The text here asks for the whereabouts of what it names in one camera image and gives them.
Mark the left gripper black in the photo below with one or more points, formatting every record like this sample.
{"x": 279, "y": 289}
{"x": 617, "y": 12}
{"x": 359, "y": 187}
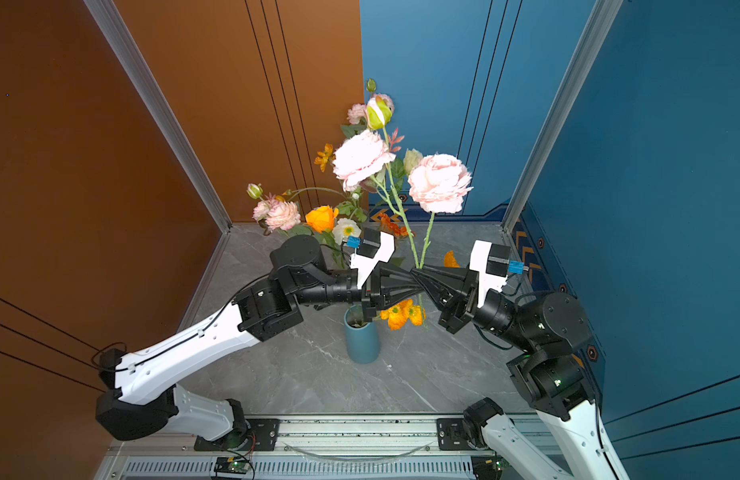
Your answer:
{"x": 372, "y": 288}

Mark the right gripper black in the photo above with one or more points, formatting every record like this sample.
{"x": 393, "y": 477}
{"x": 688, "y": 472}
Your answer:
{"x": 458, "y": 309}

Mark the orange flower stem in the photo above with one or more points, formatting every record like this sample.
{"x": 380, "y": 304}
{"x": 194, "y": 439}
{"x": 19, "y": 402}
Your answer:
{"x": 411, "y": 311}

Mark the teal ceramic vase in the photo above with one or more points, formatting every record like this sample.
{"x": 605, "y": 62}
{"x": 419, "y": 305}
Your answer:
{"x": 362, "y": 336}

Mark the orange gerbera with leaf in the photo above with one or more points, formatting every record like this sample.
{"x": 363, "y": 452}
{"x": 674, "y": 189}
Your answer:
{"x": 400, "y": 233}

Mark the yellow ranunculus flower stem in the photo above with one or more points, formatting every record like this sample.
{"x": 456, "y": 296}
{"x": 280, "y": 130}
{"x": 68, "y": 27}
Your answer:
{"x": 322, "y": 221}

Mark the pink peony flower stem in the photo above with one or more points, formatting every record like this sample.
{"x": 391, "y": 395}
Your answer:
{"x": 439, "y": 185}

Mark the yellow cosmos flower stem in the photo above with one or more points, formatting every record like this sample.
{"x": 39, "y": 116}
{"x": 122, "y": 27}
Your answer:
{"x": 323, "y": 159}

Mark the white poppy fuzzy green stem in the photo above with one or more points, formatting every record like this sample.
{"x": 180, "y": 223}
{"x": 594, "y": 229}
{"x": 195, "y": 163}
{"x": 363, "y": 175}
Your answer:
{"x": 350, "y": 217}

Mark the small pink rose spray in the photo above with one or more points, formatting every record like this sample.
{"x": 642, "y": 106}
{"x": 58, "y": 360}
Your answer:
{"x": 278, "y": 212}

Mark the pink rose spray with leaves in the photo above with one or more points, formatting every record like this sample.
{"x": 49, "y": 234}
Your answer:
{"x": 357, "y": 114}

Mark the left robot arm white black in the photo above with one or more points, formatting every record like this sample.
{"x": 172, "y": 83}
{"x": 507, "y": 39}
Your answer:
{"x": 143, "y": 395}

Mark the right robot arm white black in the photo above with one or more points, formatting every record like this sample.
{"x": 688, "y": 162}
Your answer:
{"x": 552, "y": 332}

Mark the green circuit board right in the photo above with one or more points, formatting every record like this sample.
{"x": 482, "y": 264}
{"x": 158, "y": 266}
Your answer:
{"x": 487, "y": 468}

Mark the green circuit board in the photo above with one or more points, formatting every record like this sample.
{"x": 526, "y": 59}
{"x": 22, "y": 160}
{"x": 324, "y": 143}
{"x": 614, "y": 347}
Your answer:
{"x": 487, "y": 468}
{"x": 233, "y": 467}

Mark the green circuit board left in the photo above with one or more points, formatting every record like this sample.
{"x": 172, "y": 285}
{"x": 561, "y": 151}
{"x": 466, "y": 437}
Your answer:
{"x": 233, "y": 467}

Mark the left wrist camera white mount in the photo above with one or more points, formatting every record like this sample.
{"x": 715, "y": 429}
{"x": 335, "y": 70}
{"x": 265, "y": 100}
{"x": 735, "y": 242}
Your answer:
{"x": 372, "y": 247}

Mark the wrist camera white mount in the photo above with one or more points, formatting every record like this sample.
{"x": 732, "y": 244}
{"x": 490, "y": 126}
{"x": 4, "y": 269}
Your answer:
{"x": 494, "y": 264}
{"x": 372, "y": 247}

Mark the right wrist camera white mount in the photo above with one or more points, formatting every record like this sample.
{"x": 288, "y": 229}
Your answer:
{"x": 494, "y": 264}

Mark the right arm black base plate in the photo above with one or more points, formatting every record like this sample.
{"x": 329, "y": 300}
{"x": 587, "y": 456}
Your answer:
{"x": 457, "y": 434}

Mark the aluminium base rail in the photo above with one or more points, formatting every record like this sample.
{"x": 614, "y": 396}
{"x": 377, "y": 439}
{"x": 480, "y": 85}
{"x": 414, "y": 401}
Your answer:
{"x": 328, "y": 447}

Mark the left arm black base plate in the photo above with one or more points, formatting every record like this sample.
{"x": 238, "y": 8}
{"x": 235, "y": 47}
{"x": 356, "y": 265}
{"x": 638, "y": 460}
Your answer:
{"x": 261, "y": 436}

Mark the aluminium corner post right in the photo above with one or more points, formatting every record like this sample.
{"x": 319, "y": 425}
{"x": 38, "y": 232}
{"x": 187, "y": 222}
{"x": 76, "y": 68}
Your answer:
{"x": 592, "y": 39}

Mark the aluminium corner post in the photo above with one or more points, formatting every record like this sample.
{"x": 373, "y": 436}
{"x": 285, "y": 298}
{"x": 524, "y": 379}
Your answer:
{"x": 592, "y": 39}
{"x": 113, "y": 27}

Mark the aluminium corner post left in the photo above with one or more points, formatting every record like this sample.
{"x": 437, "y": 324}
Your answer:
{"x": 113, "y": 27}

